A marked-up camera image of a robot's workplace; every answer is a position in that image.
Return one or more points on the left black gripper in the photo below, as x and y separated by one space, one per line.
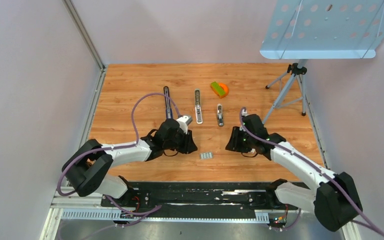
188 145

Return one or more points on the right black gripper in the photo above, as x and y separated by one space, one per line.
234 144

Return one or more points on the beige grey stapler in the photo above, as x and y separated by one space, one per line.
198 108

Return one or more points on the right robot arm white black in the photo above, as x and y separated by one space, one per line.
332 197

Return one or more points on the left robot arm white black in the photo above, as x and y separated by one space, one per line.
88 169

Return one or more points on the small silver stapler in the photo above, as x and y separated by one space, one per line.
219 116

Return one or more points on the grey staple block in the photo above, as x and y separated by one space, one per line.
206 155

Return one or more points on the green orange tape dispenser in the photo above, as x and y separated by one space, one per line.
220 89

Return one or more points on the grey tripod stand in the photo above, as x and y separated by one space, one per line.
295 72

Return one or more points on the light blue perforated tray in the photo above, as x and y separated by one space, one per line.
324 29

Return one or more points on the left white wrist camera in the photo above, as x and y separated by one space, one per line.
184 122

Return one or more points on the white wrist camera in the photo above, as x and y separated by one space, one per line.
243 112
184 122

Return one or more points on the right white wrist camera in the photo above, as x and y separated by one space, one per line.
243 112

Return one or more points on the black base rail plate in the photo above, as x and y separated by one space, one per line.
198 199

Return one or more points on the white slotted cable duct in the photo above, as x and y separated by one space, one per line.
116 215

